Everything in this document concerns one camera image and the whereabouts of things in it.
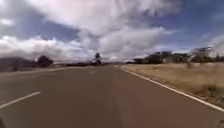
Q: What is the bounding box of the dry grass field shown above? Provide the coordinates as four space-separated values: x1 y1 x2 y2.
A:
119 62 224 108

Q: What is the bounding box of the white edge line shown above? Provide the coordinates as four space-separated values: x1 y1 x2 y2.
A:
117 65 224 113

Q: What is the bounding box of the row of trees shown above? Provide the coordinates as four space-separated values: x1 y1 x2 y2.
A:
125 46 224 65

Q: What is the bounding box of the dry grass verge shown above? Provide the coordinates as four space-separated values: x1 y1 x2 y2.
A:
0 65 84 75

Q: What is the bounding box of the grey asphalt road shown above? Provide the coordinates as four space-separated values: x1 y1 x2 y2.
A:
0 65 224 128

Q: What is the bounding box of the dark round tree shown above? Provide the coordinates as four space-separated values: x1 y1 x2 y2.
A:
35 55 54 68

